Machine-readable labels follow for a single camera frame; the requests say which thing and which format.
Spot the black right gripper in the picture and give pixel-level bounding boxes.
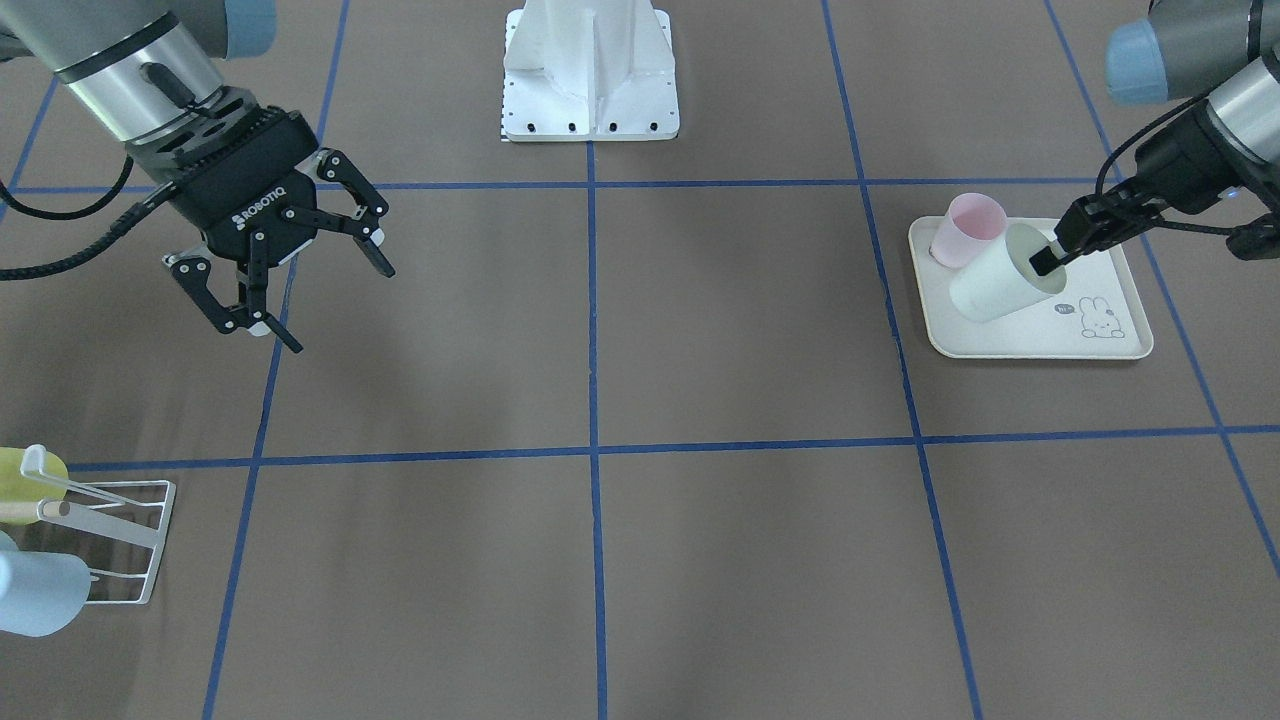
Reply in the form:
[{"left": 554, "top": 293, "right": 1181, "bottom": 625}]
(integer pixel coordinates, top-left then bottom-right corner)
[{"left": 163, "top": 110, "right": 397, "bottom": 355}]

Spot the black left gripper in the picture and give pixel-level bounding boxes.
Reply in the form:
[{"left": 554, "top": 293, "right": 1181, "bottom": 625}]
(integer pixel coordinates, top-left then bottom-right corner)
[{"left": 1029, "top": 105, "right": 1280, "bottom": 277}]

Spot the pale green plastic cup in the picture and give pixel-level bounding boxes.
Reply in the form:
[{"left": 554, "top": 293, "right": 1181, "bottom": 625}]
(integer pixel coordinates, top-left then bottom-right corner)
[{"left": 948, "top": 223, "right": 1068, "bottom": 323}]

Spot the yellow plastic cup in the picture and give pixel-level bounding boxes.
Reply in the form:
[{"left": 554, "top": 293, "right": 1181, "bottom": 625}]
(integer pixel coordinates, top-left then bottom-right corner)
[{"left": 0, "top": 446, "right": 70, "bottom": 503}]

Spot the blue plastic cup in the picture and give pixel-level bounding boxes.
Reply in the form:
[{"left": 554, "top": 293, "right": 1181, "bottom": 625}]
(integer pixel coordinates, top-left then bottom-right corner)
[{"left": 1, "top": 533, "right": 92, "bottom": 637}]

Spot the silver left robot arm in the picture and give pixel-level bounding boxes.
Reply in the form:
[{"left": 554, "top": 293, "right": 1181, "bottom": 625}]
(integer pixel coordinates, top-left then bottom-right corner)
[{"left": 1029, "top": 1, "right": 1279, "bottom": 277}]

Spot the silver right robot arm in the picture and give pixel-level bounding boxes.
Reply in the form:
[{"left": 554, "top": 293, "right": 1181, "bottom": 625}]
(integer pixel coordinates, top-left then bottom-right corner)
[{"left": 3, "top": 1, "right": 396, "bottom": 354}]

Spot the pink plastic cup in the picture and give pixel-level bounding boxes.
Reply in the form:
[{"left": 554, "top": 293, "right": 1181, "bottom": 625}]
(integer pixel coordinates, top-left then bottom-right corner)
[{"left": 929, "top": 192, "right": 1009, "bottom": 269}]

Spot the cream plastic tray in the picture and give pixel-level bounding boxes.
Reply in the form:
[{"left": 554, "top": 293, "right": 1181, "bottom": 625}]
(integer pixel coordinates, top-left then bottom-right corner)
[{"left": 908, "top": 217, "right": 1155, "bottom": 360}]

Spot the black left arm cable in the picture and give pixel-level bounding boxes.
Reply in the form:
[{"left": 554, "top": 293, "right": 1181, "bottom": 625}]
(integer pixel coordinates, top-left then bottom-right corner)
[{"left": 1093, "top": 95, "right": 1242, "bottom": 238}]

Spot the black braided cable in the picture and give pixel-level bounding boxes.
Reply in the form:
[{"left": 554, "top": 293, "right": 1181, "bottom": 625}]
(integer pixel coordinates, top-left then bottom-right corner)
[{"left": 0, "top": 155, "right": 186, "bottom": 282}]

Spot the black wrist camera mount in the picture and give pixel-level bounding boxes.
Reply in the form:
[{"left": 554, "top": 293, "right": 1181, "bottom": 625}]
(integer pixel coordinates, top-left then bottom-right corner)
[{"left": 124, "top": 86, "right": 292, "bottom": 184}]

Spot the white wire cup rack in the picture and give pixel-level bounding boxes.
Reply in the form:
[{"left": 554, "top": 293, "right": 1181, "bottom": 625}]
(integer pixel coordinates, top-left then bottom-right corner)
[{"left": 1, "top": 445, "right": 177, "bottom": 605}]

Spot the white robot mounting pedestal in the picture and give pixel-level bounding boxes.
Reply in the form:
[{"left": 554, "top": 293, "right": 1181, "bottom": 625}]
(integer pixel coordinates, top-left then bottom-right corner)
[{"left": 500, "top": 1, "right": 681, "bottom": 143}]

